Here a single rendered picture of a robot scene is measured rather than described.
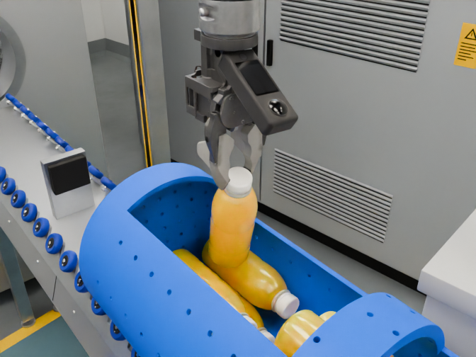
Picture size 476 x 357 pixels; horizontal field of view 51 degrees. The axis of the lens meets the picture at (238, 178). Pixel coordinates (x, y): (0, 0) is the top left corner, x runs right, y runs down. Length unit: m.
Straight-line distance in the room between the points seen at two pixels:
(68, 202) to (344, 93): 1.32
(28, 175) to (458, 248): 1.11
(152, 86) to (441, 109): 1.10
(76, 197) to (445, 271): 0.85
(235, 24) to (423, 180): 1.63
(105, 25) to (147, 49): 4.39
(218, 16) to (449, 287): 0.48
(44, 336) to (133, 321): 1.62
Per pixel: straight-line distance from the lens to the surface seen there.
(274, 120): 0.57
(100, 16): 5.77
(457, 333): 0.82
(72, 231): 1.22
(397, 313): 0.58
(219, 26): 0.60
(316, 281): 0.80
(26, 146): 1.66
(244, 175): 0.70
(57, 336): 2.29
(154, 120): 1.45
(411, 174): 2.15
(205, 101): 0.65
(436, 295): 0.78
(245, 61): 0.61
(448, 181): 2.09
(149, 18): 1.37
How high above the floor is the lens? 1.63
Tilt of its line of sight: 31 degrees down
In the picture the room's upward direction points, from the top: straight up
